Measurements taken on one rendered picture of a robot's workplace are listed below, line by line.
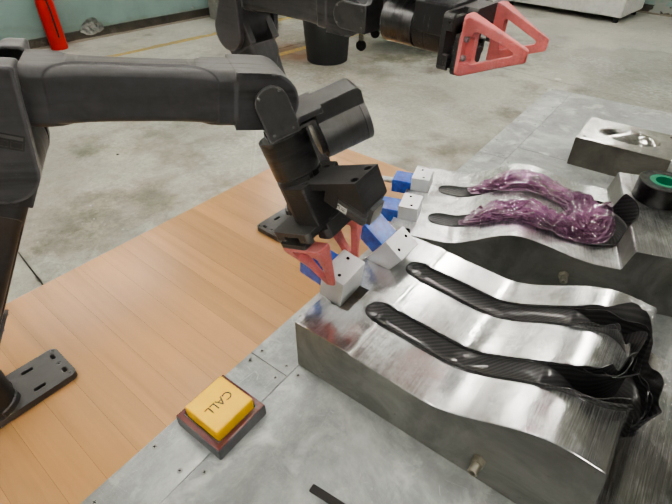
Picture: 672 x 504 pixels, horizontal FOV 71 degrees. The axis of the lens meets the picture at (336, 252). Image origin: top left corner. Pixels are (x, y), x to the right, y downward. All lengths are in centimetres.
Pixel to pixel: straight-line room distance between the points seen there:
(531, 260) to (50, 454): 74
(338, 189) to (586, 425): 34
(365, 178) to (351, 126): 8
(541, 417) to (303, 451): 28
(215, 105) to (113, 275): 50
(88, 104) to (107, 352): 41
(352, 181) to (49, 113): 28
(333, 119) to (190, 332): 41
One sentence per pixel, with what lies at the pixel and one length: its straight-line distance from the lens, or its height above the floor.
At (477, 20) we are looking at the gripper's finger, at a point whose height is 123.
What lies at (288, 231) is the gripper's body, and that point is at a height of 102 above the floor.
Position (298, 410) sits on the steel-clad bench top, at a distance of 65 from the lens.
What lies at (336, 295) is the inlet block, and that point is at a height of 91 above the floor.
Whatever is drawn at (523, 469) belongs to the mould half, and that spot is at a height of 87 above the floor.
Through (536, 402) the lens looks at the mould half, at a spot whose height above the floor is 93.
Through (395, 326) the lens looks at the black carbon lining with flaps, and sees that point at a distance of 64.
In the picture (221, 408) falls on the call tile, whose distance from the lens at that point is 63.
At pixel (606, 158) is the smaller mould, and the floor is 84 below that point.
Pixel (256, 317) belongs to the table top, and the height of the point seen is 80.
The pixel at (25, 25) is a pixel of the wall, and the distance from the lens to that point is 589.
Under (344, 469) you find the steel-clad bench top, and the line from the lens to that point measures 61.
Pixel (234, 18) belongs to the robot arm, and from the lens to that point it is 87.
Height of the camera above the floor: 135
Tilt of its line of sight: 39 degrees down
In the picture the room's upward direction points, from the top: straight up
